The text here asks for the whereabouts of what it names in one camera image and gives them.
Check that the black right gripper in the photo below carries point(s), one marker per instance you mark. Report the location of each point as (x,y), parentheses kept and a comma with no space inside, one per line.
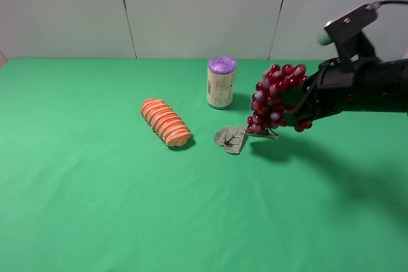
(333,89)

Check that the orange striped bread roll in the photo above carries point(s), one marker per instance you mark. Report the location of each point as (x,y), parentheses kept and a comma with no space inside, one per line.
(165,122)

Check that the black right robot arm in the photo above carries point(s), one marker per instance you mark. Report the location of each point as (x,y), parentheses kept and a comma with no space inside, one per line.
(364,85)

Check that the purple artificial grape bunch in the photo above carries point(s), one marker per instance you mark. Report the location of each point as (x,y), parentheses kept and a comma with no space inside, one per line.
(267,106)

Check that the purple-topped cylindrical can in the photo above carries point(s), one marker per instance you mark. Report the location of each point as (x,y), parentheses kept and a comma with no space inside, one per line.
(220,81)

